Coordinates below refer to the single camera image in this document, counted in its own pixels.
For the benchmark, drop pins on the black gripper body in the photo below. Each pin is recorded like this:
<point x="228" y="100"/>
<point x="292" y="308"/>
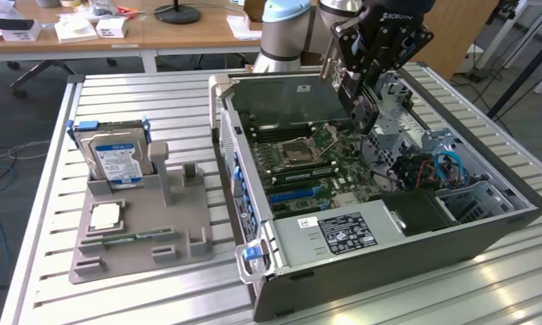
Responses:
<point x="396" y="15"/>

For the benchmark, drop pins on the black Nvidia graphics card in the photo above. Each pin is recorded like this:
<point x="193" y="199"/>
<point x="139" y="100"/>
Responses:
<point x="366" y="113"/>

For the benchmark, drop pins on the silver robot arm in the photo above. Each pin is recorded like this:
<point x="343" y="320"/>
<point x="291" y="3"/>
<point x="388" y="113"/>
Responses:
<point x="288" y="37"/>

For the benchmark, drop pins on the wooden cabinet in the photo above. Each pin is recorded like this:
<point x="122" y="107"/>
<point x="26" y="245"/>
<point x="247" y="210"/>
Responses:
<point x="455" y="34"/>

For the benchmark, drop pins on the silver metal drive cage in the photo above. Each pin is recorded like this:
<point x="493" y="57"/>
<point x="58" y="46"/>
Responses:
<point x="388" y="111"/>

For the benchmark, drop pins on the brown cardboard box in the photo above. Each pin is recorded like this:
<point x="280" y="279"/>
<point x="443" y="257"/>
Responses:
<point x="252" y="11"/>

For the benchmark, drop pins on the white paper stack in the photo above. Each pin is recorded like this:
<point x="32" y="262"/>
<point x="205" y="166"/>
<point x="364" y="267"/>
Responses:
<point x="243" y="30"/>

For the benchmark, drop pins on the black tripod leg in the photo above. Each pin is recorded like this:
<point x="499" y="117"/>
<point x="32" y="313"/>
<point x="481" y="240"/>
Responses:
<point x="521" y="80"/>

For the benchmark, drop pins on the metal socket cover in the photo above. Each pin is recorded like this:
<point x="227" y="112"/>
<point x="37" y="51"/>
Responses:
<point x="327" y="135"/>

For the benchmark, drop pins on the CPU socket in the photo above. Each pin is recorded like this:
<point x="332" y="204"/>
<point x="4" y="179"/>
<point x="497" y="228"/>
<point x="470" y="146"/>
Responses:
<point x="295" y="152"/>

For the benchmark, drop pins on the wooden desk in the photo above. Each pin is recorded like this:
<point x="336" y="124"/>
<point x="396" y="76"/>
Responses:
<point x="184" y="34"/>

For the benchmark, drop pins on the green motherboard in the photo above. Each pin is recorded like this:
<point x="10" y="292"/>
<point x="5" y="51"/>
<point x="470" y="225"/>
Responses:
<point x="343" y="169"/>

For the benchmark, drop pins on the black lamp base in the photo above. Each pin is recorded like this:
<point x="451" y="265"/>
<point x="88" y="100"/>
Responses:
<point x="176" y="15"/>

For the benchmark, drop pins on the long PCIe expansion slot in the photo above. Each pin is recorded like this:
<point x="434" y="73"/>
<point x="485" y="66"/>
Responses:
<point x="298" y="193"/>

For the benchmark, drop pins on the grey metal disk bay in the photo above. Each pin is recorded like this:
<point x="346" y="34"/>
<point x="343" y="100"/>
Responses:
<point x="478" y="203"/>

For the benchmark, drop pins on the small white box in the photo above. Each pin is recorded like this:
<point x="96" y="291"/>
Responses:
<point x="110" y="28"/>

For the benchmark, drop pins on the grey power supply unit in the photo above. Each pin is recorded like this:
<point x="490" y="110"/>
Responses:
<point x="298" y="243"/>

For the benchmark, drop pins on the white box with round disc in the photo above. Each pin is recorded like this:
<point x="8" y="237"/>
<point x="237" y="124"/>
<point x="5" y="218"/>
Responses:
<point x="73" y="32"/>

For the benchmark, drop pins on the hard disk with blue carrier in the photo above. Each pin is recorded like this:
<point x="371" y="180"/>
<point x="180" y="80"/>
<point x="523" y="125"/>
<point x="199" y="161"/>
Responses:
<point x="117" y="159"/>

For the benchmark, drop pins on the blue case latch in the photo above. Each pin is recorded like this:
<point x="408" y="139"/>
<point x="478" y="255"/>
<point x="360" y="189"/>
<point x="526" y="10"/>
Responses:
<point x="251" y="254"/>

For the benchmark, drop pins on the grey plastic parts rack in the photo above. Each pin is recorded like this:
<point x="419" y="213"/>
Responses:
<point x="163" y="220"/>

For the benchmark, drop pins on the open grey PC case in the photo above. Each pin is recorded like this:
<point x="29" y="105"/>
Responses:
<point x="388" y="271"/>

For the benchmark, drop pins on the white box with black top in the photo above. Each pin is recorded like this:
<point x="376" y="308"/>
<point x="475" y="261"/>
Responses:
<point x="20" y="34"/>

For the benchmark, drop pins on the silver CPU chip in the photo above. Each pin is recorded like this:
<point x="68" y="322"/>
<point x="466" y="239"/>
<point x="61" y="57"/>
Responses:
<point x="104" y="216"/>

